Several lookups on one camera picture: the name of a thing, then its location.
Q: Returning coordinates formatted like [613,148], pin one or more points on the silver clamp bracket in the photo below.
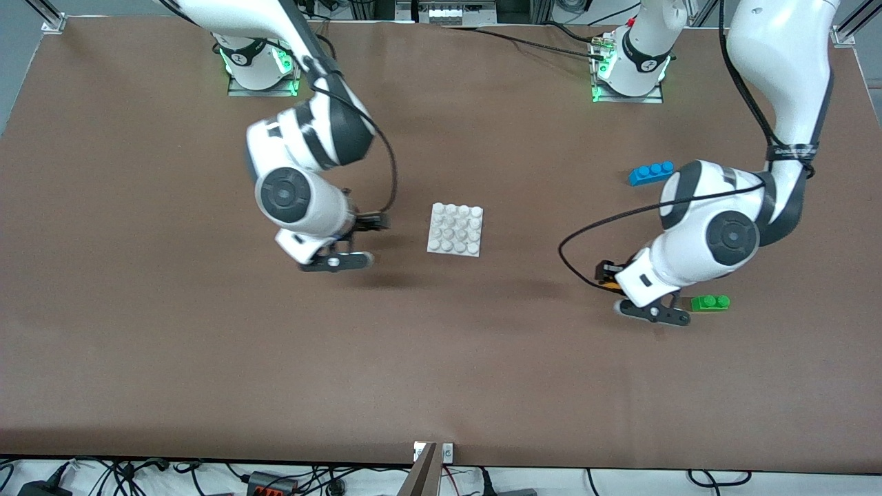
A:
[448,452]

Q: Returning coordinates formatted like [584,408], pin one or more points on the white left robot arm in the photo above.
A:
[778,55]

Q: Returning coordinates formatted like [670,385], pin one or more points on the black connector with orange levers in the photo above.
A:
[272,486]

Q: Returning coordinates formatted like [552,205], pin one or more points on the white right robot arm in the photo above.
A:
[324,207]

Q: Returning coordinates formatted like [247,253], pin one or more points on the white studded base plate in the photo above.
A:
[455,231]

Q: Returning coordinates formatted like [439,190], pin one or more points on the blue three-stud block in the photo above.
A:
[648,174]

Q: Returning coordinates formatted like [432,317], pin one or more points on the yellow two-stud block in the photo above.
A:
[609,281]

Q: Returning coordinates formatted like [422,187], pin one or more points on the grey-brown camera stand post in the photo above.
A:
[424,475]

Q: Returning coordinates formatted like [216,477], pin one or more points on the black power adapter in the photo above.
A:
[41,490]

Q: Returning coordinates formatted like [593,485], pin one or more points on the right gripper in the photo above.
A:
[370,222]

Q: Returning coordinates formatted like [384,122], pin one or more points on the green two-stud block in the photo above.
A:
[710,303]

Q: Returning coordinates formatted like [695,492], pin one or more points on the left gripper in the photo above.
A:
[609,271]

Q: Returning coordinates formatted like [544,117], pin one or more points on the white power strip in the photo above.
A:
[448,14]

